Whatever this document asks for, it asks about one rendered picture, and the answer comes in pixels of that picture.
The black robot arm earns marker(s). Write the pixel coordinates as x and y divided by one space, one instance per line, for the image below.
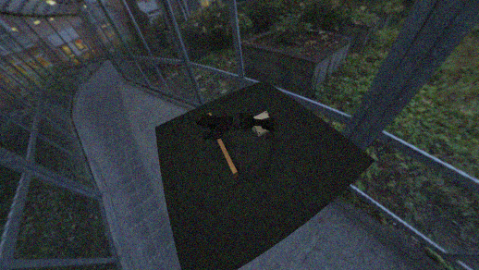
246 121

